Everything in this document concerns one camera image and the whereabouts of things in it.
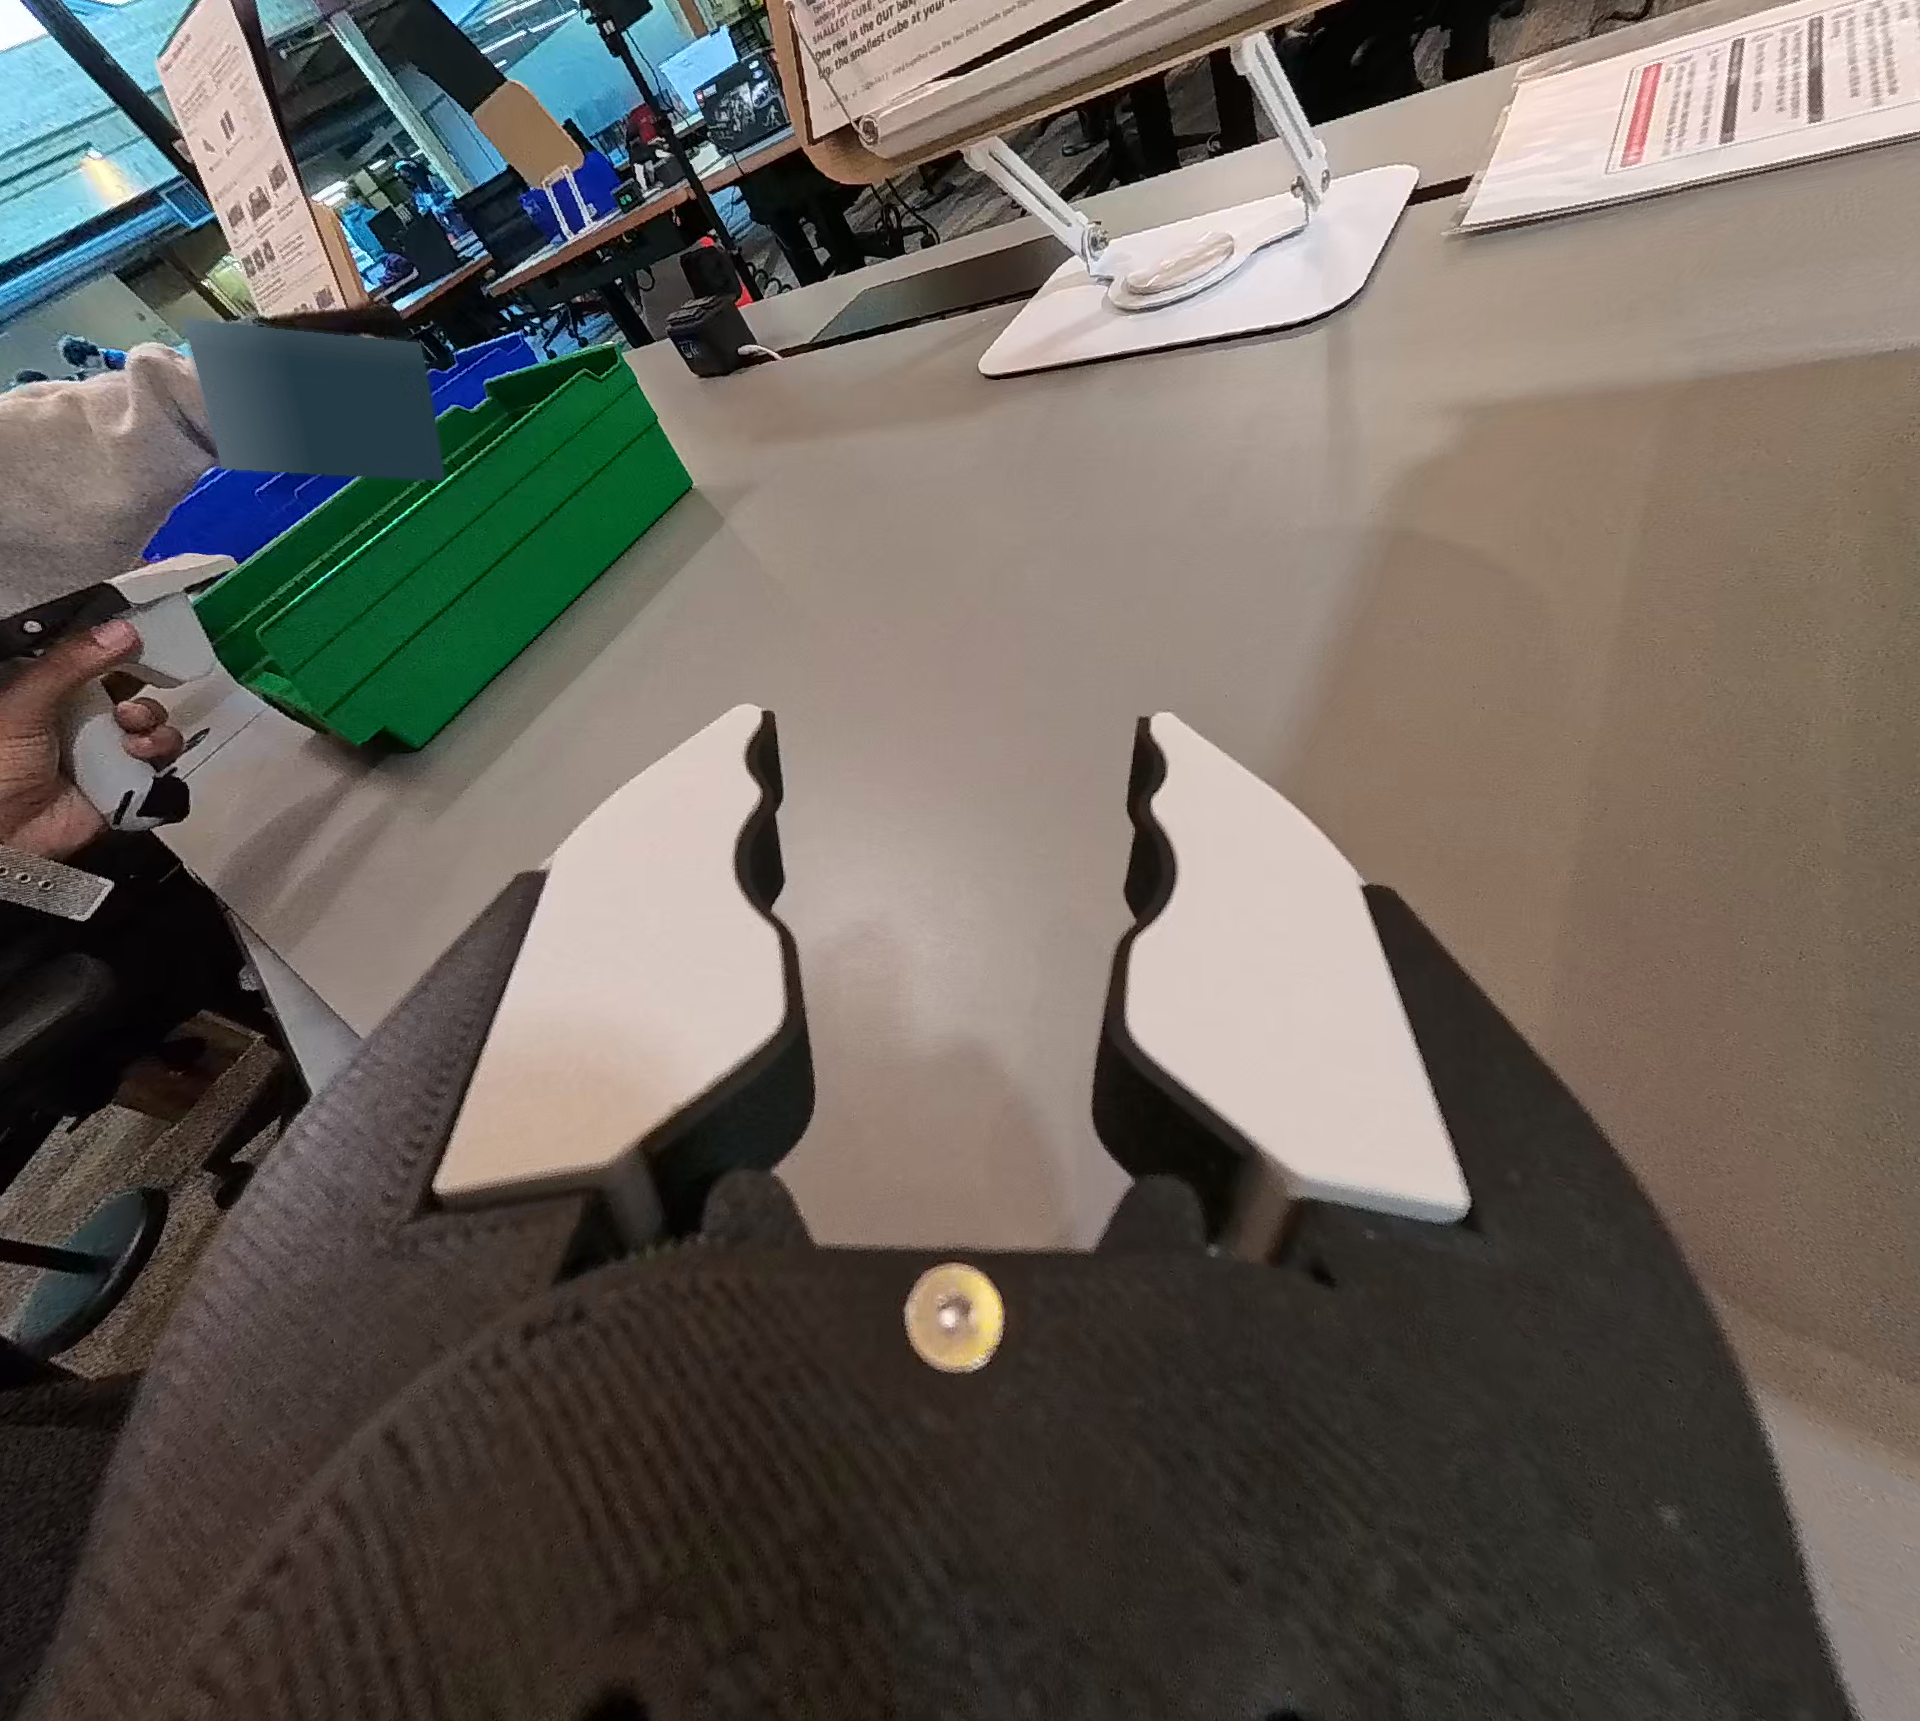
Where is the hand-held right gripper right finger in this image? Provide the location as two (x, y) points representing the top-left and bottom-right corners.
(1092, 711), (1474, 1271)

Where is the silver wristwatch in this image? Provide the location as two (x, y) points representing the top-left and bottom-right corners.
(0, 850), (117, 922)

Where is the grey desk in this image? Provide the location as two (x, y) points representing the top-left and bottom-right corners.
(150, 0), (1920, 1721)

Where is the person's left hand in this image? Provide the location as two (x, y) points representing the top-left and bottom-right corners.
(0, 618), (186, 861)

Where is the black flat panel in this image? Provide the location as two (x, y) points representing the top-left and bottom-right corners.
(811, 273), (1070, 351)

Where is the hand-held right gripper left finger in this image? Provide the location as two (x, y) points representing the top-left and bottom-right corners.
(430, 705), (817, 1264)

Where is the standing instruction sign board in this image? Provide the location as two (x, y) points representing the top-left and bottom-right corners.
(155, 0), (372, 320)

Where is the small black device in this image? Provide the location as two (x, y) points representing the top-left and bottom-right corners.
(664, 292), (757, 381)

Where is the wooden-edged table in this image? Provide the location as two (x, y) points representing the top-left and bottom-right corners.
(486, 122), (805, 351)

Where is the laminated paper sheet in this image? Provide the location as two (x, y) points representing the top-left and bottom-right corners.
(1445, 0), (1920, 238)

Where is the green plastic bin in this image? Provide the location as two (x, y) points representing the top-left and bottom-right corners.
(195, 345), (697, 753)

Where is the blue plastic bin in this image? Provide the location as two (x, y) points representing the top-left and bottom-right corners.
(143, 337), (539, 568)

